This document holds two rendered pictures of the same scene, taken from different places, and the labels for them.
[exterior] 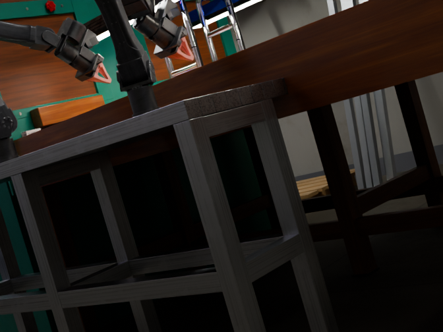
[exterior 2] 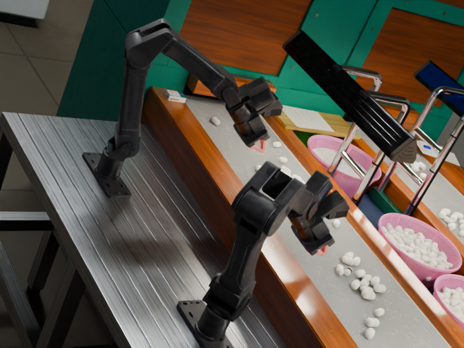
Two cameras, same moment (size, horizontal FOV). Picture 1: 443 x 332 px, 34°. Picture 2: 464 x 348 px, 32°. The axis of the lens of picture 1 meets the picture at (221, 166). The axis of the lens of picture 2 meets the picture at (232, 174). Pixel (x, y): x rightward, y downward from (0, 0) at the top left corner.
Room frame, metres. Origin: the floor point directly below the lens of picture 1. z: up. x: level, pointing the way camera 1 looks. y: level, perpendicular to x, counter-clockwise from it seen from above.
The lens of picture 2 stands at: (0.33, 0.04, 1.77)
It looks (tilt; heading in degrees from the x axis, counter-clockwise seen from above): 26 degrees down; 8
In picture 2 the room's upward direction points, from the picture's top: 25 degrees clockwise
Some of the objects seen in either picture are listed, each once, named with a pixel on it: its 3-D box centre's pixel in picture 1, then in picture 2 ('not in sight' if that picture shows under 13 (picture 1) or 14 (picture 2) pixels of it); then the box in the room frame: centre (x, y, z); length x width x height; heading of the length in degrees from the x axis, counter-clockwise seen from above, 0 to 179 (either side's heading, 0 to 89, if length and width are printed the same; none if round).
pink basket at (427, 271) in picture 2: not in sight; (413, 253); (2.53, -0.25, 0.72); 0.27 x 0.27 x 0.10
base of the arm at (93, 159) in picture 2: (5, 152); (110, 164); (2.16, 0.60, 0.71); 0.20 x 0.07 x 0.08; 50
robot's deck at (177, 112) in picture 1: (138, 134); (230, 251); (2.16, 0.21, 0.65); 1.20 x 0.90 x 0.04; 50
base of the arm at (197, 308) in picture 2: (143, 102); (214, 321); (1.78, 0.14, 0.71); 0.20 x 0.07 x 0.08; 50
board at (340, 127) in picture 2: not in sight; (313, 121); (3.00, 0.22, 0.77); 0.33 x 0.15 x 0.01; 135
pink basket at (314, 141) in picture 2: not in sight; (338, 168); (2.84, 0.06, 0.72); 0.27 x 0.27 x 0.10
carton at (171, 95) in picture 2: (31, 132); (175, 96); (2.62, 0.62, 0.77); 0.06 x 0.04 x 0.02; 135
